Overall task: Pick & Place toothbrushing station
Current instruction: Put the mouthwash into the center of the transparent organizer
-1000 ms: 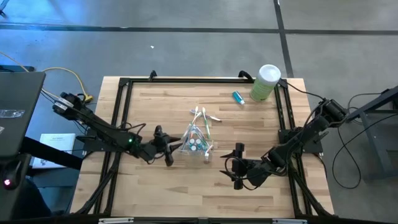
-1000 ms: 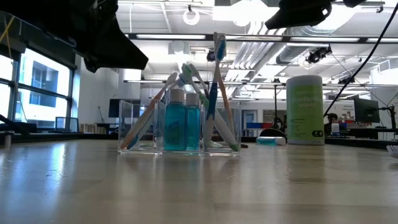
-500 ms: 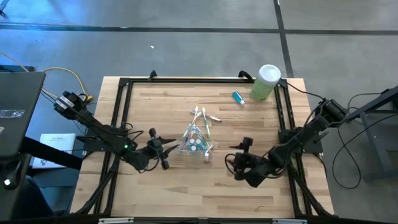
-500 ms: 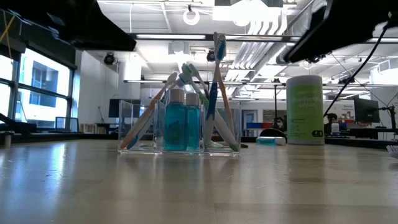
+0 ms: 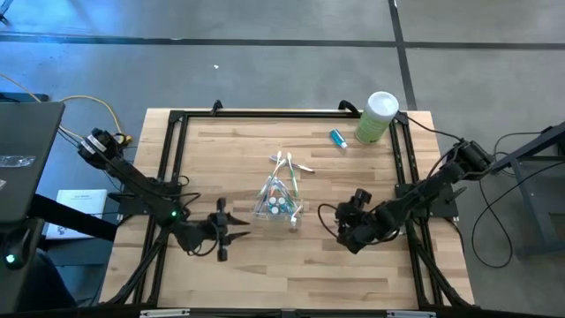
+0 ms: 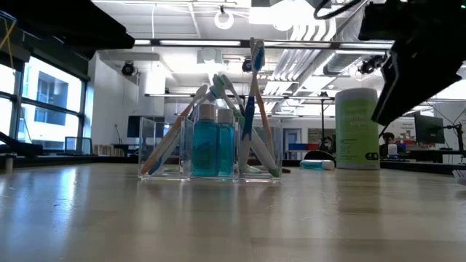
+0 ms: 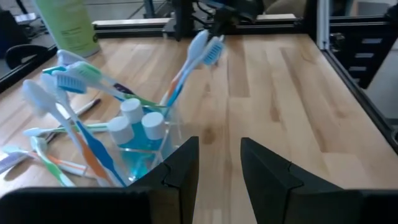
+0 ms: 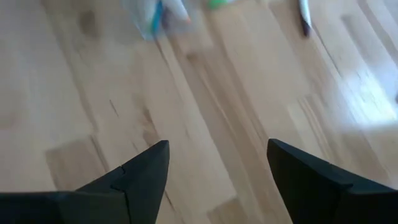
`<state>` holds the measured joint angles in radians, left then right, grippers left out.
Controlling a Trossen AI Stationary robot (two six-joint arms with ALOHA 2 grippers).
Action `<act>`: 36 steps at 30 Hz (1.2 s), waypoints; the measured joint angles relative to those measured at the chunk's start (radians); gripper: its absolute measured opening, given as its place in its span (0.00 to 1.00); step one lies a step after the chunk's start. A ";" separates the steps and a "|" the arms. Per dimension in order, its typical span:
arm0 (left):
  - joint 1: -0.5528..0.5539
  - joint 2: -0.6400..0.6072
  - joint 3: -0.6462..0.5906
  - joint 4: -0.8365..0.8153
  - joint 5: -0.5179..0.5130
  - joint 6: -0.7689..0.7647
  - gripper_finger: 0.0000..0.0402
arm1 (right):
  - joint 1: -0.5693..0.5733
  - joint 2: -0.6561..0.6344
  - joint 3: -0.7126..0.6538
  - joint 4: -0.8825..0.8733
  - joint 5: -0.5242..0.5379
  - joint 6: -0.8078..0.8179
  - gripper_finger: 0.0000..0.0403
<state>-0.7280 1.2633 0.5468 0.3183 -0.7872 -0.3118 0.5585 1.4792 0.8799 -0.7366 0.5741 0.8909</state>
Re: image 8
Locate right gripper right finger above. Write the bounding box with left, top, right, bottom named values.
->
left=266, top=138, right=398, bottom=224

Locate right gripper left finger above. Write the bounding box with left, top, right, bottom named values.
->
left=0, top=139, right=170, bottom=224

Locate blue and white toothbrush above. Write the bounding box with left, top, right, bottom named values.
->
left=150, top=0, right=165, bottom=35

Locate orange and white toothbrush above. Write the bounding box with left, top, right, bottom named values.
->
left=167, top=0, right=193, bottom=25

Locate green and white toothbrush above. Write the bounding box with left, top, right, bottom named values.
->
left=207, top=0, right=233, bottom=10

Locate purple and white toothbrush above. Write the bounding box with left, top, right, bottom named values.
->
left=297, top=0, right=313, bottom=38

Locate clear acrylic organizer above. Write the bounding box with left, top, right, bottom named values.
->
left=123, top=0, right=203, bottom=43

